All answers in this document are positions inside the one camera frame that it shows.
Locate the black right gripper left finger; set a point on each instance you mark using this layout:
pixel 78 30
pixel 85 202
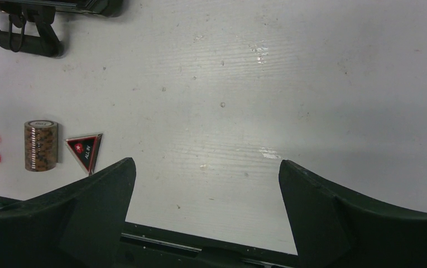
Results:
pixel 78 225

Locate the brown chip stack on table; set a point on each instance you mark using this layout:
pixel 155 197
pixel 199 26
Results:
pixel 41 145

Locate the triangular all-in button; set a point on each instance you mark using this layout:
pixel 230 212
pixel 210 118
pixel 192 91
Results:
pixel 85 150

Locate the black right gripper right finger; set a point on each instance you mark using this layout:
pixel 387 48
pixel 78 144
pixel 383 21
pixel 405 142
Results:
pixel 334 226

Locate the black poker case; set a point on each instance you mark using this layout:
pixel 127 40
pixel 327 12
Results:
pixel 30 23

